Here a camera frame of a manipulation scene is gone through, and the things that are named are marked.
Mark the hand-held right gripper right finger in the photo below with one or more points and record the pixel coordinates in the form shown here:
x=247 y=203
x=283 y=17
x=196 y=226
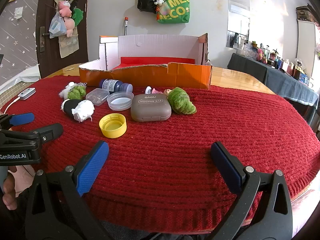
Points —
x=227 y=167

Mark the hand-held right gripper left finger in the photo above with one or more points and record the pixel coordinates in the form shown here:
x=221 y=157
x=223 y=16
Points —
x=93 y=167

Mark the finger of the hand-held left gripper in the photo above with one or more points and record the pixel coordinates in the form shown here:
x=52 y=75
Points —
x=50 y=131
x=22 y=119

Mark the black tube with white tissue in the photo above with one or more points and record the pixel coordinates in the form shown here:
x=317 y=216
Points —
x=75 y=108

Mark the white fluffy plush toy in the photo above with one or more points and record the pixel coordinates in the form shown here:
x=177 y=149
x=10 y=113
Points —
x=65 y=92

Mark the yellow bottle cap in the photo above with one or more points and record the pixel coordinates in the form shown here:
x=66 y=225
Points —
x=112 y=127

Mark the small clear lidded container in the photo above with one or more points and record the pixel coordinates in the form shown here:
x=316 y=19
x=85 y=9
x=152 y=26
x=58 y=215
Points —
x=97 y=96

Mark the clear round lid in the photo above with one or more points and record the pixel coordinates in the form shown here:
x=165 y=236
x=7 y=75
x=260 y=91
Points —
x=120 y=102

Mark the blue bottle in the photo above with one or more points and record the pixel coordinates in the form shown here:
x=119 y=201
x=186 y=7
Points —
x=112 y=85

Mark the grey eyeshadow case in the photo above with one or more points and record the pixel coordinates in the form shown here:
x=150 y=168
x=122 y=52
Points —
x=150 y=107

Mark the small doll figurine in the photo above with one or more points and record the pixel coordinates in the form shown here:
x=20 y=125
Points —
x=155 y=90

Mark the orange cardboard box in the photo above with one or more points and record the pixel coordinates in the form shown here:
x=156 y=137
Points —
x=187 y=76

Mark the person's left hand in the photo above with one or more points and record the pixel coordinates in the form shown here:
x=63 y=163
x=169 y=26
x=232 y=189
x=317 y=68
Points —
x=9 y=195

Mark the white rounded device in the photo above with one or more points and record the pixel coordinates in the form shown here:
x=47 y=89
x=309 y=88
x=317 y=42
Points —
x=27 y=93

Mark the red knit blanket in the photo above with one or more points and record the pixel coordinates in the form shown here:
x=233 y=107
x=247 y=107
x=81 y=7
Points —
x=175 y=167

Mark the dark brown door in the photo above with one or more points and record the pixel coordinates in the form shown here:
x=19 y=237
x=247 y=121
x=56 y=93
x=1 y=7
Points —
x=47 y=62

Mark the beige hanging organizer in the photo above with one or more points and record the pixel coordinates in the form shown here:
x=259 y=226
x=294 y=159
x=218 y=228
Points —
x=68 y=47

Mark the clear plastic bag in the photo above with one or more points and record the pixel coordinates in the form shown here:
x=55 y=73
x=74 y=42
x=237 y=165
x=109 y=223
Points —
x=57 y=26

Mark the dark cloth covered side table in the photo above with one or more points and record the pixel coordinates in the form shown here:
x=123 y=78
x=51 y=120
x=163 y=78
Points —
x=275 y=80

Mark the peach plush toy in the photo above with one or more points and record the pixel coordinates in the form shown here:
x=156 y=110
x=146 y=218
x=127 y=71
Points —
x=69 y=26

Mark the row of bottles and jars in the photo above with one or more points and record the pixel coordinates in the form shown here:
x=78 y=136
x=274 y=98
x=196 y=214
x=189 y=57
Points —
x=272 y=60

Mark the green plush toy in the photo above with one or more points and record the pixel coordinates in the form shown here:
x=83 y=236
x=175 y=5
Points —
x=78 y=16

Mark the pink toy figure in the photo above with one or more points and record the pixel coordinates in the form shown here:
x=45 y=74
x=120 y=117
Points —
x=261 y=55

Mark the pink plush toy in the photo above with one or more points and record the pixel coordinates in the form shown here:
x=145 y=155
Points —
x=65 y=8

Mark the white refrigerator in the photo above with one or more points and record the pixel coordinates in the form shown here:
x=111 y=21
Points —
x=307 y=45

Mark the pink orange charm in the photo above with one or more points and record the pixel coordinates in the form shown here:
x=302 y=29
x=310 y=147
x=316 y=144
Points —
x=162 y=11

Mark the green tote bag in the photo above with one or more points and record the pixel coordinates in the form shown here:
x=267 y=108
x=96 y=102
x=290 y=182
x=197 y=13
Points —
x=175 y=7

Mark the dark patterned case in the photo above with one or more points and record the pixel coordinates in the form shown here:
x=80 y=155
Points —
x=306 y=13

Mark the wall mirror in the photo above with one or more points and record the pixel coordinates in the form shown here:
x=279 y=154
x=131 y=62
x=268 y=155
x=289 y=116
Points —
x=238 y=0

